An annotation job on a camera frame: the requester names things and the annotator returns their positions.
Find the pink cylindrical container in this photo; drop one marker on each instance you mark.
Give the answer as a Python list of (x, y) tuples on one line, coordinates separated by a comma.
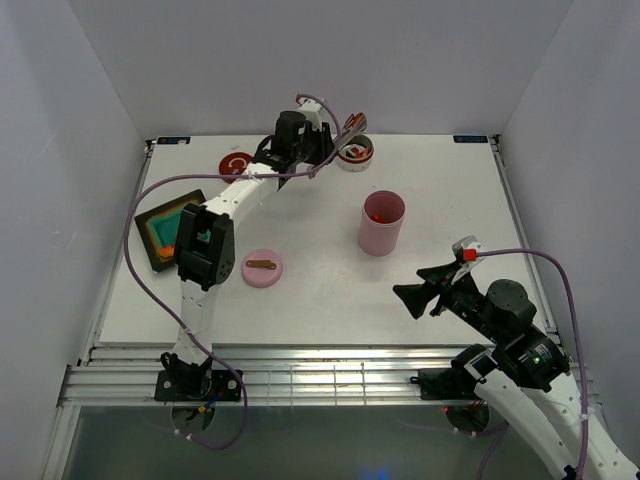
[(377, 239)]

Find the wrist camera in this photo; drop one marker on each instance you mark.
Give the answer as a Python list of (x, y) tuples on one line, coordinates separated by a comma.
[(312, 107), (466, 252)]

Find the right blue label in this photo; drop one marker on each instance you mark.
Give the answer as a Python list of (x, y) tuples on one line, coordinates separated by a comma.
[(470, 139)]

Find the aluminium frame rail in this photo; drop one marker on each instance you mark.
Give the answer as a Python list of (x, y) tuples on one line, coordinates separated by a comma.
[(274, 377)]

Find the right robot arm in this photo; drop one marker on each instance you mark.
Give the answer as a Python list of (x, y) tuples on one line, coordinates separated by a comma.
[(525, 376)]

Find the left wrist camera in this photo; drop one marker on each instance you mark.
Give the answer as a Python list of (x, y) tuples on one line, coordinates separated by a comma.
[(312, 107)]

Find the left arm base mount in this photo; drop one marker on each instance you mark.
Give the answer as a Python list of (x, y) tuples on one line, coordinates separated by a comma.
[(220, 384)]

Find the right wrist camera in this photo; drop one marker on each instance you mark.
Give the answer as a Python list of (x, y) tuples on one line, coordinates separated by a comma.
[(466, 252)]

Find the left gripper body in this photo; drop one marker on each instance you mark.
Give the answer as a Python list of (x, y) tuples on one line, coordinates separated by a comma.
[(316, 146)]

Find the metal bowl with red band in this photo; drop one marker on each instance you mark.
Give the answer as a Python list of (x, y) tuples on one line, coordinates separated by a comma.
[(358, 164)]

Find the black square food plate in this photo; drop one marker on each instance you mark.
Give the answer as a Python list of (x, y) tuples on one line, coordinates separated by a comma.
[(158, 227)]

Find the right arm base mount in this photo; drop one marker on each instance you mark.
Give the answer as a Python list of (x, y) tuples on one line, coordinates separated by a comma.
[(445, 384)]

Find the red round lid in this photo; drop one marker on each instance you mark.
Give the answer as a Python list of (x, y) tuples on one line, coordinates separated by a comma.
[(233, 165)]

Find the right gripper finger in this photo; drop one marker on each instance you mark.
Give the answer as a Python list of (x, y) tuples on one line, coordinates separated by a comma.
[(438, 274), (416, 297)]

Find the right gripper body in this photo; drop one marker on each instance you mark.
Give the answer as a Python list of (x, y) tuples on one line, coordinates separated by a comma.
[(460, 298)]

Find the metal tongs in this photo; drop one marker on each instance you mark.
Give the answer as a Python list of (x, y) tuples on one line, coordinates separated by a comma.
[(346, 138)]

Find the blue label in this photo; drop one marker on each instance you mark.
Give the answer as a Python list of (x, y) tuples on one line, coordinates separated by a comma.
[(470, 139), (173, 140)]

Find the left blue label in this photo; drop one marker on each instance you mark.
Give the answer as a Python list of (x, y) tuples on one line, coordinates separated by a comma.
[(173, 140)]

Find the pink lid with brown handle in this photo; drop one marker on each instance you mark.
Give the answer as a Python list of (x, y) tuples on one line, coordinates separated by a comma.
[(262, 268)]

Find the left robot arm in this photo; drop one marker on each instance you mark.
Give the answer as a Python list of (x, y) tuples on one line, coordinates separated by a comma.
[(205, 243)]

